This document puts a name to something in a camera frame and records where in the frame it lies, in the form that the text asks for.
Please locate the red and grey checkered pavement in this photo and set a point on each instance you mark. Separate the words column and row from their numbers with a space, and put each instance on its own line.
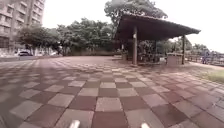
column 110, row 90

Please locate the row of trees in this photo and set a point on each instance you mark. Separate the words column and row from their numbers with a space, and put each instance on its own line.
column 83, row 35

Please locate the dark roofed open shelter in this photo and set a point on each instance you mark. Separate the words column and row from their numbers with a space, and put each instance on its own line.
column 146, row 28

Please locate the grey stone block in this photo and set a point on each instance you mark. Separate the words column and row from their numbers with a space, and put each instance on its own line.
column 174, row 58

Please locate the robot's own part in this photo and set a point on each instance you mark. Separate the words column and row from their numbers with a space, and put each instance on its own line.
column 74, row 124
column 145, row 125

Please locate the white car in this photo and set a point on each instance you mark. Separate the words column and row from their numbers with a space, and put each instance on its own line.
column 24, row 53

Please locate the wooden railing fence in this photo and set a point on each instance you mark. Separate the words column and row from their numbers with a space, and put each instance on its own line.
column 208, row 58

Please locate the grass strip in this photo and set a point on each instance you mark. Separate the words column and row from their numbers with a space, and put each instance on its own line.
column 213, row 75

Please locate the tall beige building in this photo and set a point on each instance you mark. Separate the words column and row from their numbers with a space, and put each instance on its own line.
column 16, row 16

